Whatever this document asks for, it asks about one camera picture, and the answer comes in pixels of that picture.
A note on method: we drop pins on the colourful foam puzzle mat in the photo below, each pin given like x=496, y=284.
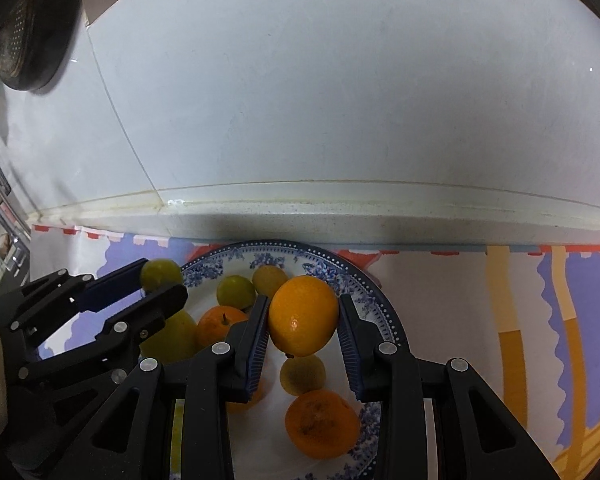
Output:
x=455, y=335

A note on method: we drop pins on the blue and white plate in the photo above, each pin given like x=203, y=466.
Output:
x=300, y=260

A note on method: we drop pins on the black frying pan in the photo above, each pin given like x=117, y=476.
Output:
x=54, y=35

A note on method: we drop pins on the small yellow lime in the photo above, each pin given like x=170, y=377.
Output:
x=302, y=372
x=269, y=280

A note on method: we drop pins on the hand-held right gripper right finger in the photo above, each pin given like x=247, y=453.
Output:
x=350, y=355

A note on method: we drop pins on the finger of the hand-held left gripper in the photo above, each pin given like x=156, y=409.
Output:
x=109, y=285
x=149, y=310

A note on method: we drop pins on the small green lime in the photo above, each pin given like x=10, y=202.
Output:
x=234, y=290
x=159, y=272

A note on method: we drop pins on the steel faucet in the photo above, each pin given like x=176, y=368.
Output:
x=9, y=255

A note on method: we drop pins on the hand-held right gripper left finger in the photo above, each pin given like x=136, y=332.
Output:
x=257, y=350

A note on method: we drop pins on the gold perforated skimmer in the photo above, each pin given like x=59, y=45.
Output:
x=22, y=25

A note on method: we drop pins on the large orange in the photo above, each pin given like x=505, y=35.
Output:
x=322, y=425

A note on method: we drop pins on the small orange mandarin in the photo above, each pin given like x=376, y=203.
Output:
x=214, y=332
x=300, y=310

